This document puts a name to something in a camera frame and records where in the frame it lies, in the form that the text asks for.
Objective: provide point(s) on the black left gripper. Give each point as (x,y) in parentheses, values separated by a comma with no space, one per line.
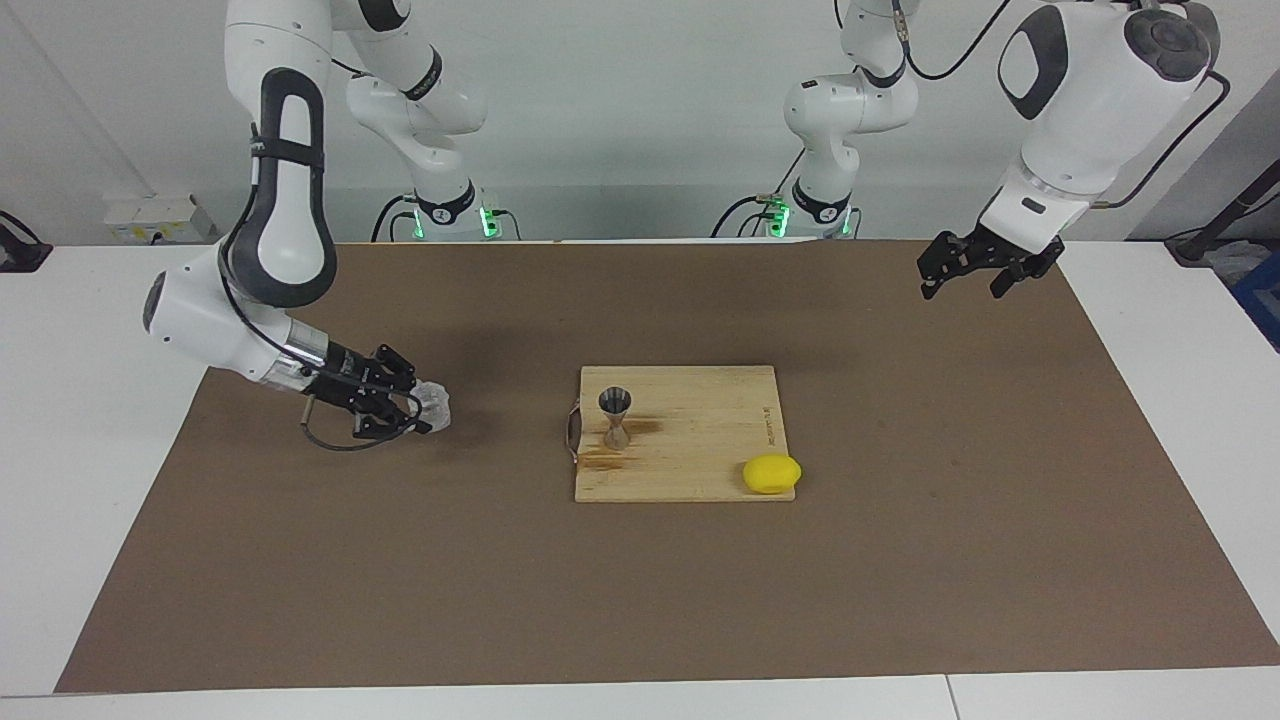
(1015,248)

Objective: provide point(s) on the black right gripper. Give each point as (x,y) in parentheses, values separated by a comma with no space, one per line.
(350,378)

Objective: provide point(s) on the clear plastic cup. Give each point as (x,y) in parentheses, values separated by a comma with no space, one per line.
(437,405)

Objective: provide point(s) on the steel jigger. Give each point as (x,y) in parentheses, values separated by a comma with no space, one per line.
(615,402)

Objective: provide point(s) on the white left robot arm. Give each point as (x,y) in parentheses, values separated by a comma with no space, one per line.
(1090,100)

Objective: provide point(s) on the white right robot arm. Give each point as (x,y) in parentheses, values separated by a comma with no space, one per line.
(290,220)

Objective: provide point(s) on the brown table mat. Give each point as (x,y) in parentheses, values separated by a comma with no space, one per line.
(400,580)

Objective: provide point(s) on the black stand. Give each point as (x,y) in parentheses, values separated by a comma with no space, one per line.
(1225,215)

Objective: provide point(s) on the yellow lemon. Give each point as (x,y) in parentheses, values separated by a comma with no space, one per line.
(770,474)

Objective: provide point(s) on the wooden cutting board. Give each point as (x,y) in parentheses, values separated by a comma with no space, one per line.
(700,420)

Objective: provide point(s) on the black clamp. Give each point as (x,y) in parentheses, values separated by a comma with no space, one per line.
(20,250)

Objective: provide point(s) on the white wall box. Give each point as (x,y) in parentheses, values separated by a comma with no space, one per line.
(150,220)

